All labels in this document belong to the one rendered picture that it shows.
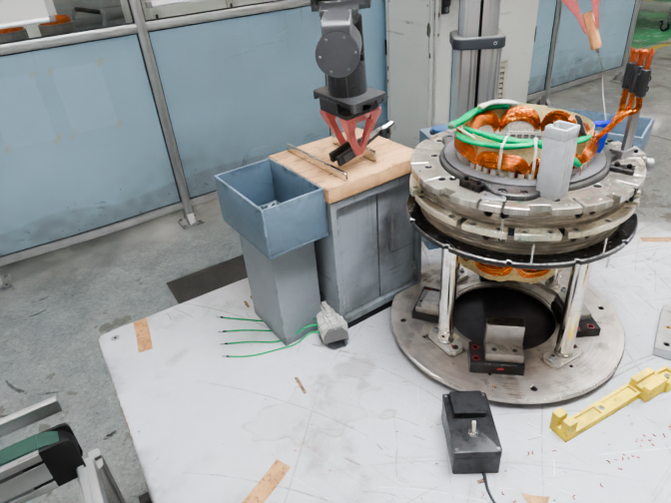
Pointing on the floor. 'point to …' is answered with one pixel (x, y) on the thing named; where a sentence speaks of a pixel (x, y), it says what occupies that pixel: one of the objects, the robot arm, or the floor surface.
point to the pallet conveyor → (51, 460)
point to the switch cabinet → (438, 24)
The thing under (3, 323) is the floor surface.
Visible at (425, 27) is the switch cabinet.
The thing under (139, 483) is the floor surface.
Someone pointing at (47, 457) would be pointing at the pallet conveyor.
